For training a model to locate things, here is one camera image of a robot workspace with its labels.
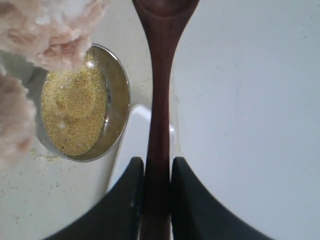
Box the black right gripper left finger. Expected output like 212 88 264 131
47 157 144 240

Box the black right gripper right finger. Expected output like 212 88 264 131
170 157 268 240

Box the tan teddy bear striped sweater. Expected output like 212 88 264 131
0 0 108 170

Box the dark red wooden spoon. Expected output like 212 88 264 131
132 0 199 240

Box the white rectangular plastic tray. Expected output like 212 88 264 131
106 104 151 192

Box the steel bowl of millet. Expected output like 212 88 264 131
29 43 131 163

